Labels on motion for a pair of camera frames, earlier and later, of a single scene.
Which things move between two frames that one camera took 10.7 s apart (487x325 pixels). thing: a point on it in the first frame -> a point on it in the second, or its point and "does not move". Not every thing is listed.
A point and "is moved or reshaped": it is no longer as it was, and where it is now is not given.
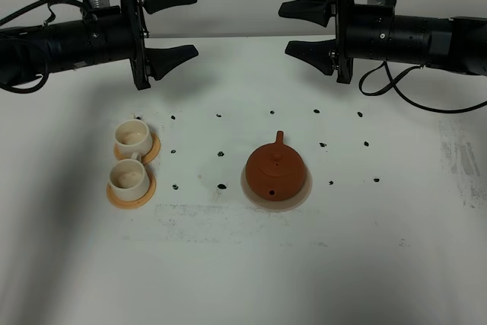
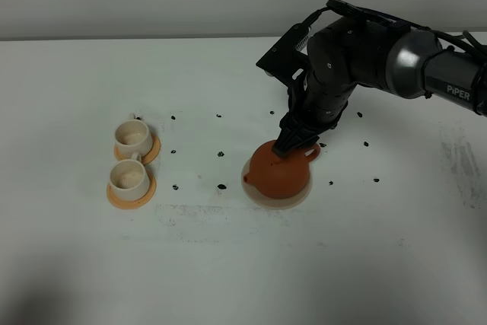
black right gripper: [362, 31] -> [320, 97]
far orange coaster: [149, 157] does not move
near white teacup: [128, 178] does not move
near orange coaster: [137, 202] does not move
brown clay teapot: [275, 171] is moved or reshaped
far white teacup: [133, 138] does not move
